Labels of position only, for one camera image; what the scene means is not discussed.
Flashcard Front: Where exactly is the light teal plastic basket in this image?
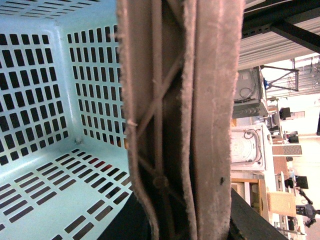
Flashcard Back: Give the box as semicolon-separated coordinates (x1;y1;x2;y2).
0;0;247;240

